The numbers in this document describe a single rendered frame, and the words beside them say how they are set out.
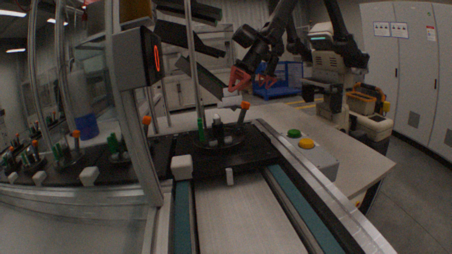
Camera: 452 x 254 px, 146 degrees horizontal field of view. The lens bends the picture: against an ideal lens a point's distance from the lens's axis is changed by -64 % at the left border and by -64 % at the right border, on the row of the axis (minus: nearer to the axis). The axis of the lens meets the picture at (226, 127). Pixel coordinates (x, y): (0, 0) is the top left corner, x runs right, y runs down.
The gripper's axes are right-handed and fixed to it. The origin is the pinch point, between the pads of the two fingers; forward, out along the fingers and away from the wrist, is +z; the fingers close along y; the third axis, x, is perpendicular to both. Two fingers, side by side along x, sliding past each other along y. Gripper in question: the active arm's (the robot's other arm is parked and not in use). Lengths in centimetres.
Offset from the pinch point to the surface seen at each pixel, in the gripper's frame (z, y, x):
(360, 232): 10, 37, 36
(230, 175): 17.4, 20.5, 14.0
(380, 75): -190, -200, 148
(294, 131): 0.7, 5.2, 23.0
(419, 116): -149, -138, 218
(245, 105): 2.7, 12.2, 7.6
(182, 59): -1.0, 0.7, -21.2
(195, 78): 2.6, -0.3, -13.2
